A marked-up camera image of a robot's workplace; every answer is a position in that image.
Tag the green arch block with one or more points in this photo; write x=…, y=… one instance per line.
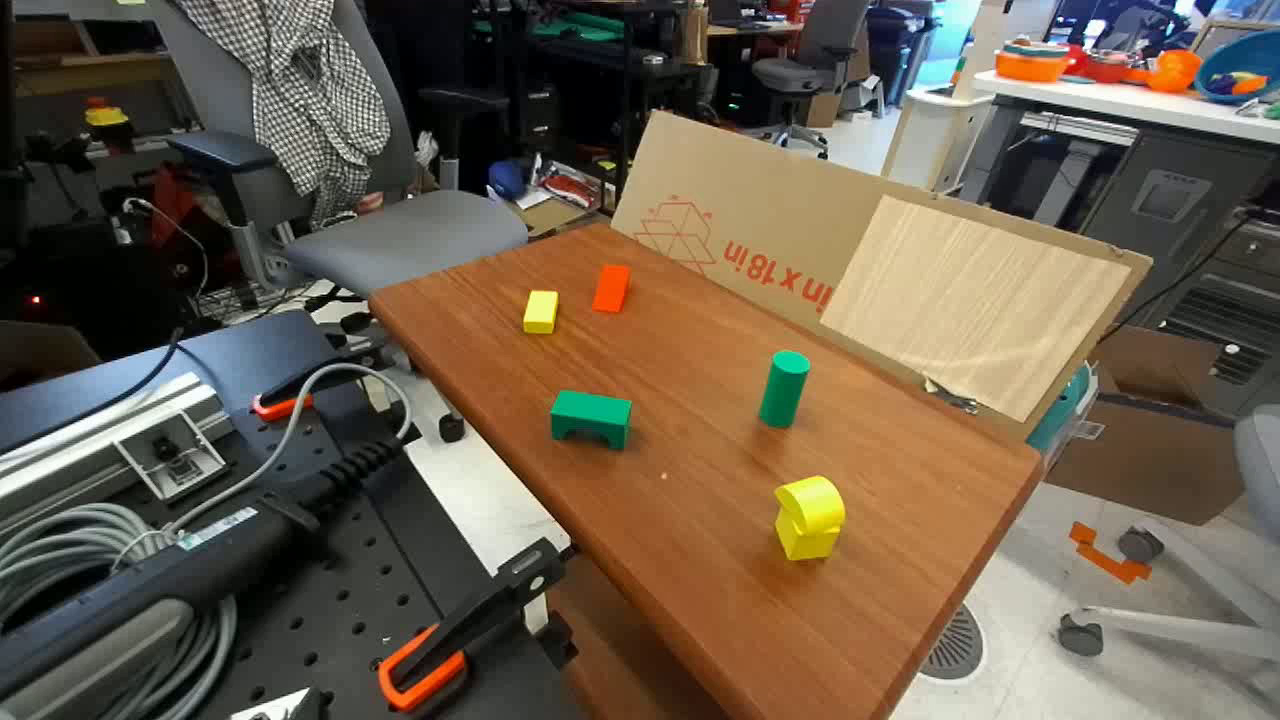
x=591, y=415

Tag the orange rectangular block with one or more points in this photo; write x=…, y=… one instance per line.
x=608, y=290

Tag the small yellow rectangular block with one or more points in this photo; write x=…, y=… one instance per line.
x=541, y=312

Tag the green cylinder block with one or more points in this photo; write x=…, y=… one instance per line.
x=787, y=390

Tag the yellow rounded block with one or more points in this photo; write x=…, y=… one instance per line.
x=809, y=515

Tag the brown cardboard sheet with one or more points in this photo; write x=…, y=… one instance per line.
x=723, y=203

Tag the small black knob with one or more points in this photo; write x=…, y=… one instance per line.
x=451, y=424

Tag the silver metal plate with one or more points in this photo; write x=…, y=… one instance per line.
x=481, y=484

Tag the grey office chair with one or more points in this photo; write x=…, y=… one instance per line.
x=403, y=240

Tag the light wood panel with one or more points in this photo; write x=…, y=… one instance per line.
x=975, y=301

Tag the black office chair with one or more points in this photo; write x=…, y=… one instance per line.
x=807, y=64

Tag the black perforated board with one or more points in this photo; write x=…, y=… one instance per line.
x=346, y=603

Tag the round floor drain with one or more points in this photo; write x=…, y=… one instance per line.
x=957, y=644

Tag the checkered cloth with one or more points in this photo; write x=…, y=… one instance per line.
x=302, y=83

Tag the orange bowl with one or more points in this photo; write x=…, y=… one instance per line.
x=1031, y=62

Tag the brown cardboard box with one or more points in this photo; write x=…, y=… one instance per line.
x=1153, y=443

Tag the white counter top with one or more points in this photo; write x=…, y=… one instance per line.
x=1135, y=104

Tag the white chair base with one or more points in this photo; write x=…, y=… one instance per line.
x=1186, y=620

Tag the blue bowl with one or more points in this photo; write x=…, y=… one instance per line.
x=1240, y=70

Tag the orange plastic bracket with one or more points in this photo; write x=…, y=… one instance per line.
x=1104, y=558

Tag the aluminium extrusion rail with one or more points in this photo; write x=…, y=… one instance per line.
x=94, y=433

